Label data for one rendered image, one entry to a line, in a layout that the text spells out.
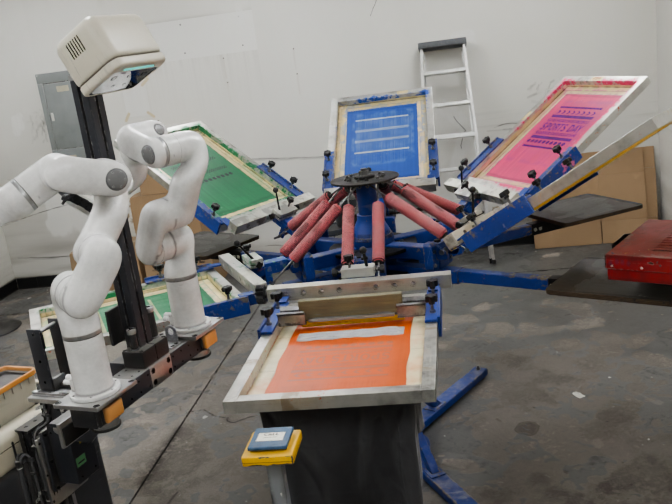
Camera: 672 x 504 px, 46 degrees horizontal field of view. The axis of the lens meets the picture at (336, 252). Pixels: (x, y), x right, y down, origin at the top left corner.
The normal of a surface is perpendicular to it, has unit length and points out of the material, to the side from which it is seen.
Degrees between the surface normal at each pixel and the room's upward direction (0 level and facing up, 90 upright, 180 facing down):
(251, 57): 90
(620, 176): 78
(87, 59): 90
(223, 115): 90
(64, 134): 90
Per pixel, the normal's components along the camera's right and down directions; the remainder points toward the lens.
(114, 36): 0.76, -0.44
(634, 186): -0.15, 0.07
